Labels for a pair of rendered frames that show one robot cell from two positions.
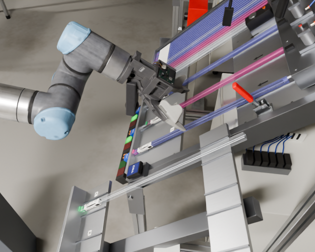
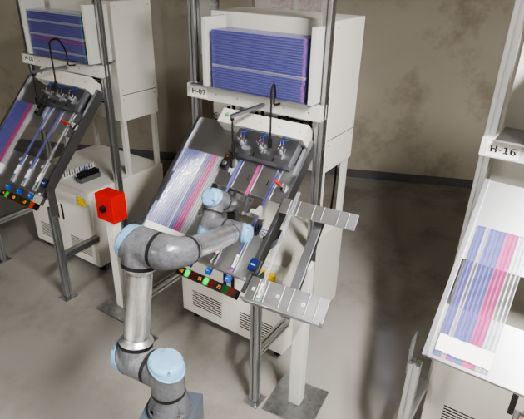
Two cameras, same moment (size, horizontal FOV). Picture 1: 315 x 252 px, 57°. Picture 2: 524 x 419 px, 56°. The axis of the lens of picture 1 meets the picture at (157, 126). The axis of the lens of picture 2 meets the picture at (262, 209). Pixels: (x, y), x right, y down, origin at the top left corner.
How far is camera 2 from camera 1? 1.74 m
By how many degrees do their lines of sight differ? 53
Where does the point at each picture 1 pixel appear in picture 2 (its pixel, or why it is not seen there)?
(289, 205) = (300, 248)
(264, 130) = (291, 195)
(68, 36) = (218, 193)
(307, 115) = (299, 178)
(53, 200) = not seen: outside the picture
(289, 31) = (263, 155)
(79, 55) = (223, 201)
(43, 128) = (248, 234)
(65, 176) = not seen: outside the picture
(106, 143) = (101, 383)
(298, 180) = (289, 239)
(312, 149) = not seen: hidden behind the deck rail
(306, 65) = (289, 160)
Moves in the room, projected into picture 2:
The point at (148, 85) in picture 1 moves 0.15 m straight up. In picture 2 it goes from (245, 203) to (245, 170)
